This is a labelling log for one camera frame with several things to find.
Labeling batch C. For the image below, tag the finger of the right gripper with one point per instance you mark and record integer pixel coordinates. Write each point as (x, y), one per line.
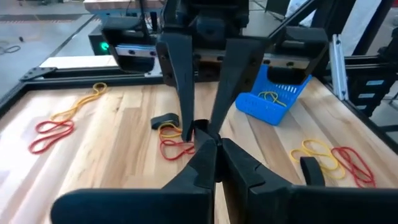
(239, 71)
(182, 77)

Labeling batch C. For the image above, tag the black clip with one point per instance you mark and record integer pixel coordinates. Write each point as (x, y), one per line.
(312, 171)

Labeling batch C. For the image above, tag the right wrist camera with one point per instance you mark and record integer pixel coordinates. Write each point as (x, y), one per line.
(217, 29)

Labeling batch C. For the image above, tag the black wide rubber band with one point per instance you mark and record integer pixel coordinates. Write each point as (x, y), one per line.
(163, 119)

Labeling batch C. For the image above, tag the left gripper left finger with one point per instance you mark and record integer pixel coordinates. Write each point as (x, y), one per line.
(140, 208)

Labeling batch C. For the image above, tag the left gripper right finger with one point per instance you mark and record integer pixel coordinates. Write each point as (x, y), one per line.
(311, 208)

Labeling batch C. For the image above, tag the red thin rubber band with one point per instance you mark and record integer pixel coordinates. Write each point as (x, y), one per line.
(334, 151)
(32, 148)
(161, 149)

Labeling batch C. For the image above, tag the blue plastic basket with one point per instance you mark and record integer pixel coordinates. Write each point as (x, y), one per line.
(261, 109)

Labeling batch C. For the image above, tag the yellow thin rubber band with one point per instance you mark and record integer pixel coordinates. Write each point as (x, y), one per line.
(160, 131)
(57, 115)
(292, 153)
(272, 92)

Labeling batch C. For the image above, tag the silver aluminium profile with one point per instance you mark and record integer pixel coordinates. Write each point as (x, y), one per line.
(339, 68)

